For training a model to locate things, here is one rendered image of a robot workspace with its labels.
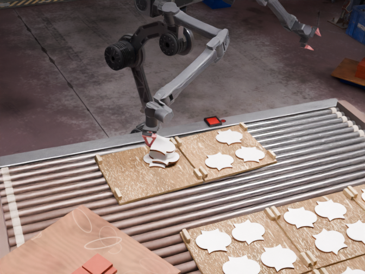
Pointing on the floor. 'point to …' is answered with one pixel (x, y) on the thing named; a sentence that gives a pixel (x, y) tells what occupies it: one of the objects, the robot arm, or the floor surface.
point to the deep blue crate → (357, 24)
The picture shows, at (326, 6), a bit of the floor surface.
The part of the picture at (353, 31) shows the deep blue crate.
